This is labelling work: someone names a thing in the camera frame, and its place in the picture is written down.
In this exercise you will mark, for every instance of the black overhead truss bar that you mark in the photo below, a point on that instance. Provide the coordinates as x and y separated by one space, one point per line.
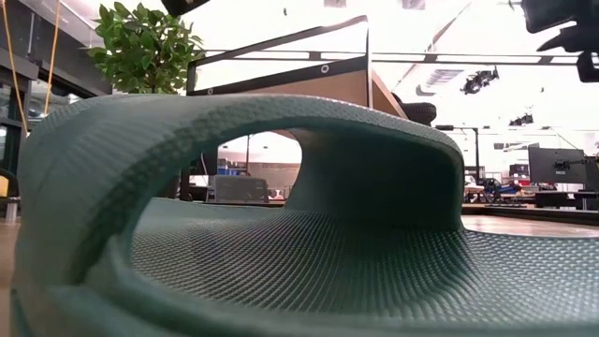
468 59

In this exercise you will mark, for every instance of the black computer monitor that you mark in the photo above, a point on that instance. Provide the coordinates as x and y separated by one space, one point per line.
557 166

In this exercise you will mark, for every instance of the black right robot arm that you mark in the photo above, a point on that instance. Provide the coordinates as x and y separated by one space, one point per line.
547 14

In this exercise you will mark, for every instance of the green rubber slide sandal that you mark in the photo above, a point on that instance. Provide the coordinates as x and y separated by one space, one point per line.
281 262

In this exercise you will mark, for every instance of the black ceiling spotlight cluster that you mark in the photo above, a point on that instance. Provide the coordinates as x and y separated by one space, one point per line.
477 82
521 120

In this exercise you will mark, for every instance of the wooden shelf with black frame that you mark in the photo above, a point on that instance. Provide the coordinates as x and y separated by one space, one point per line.
327 89

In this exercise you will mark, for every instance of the black rubber slide sandal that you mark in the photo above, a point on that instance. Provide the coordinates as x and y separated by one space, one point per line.
418 112

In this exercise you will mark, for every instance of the green leafy tree plant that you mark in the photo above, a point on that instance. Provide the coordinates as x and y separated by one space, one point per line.
140 51

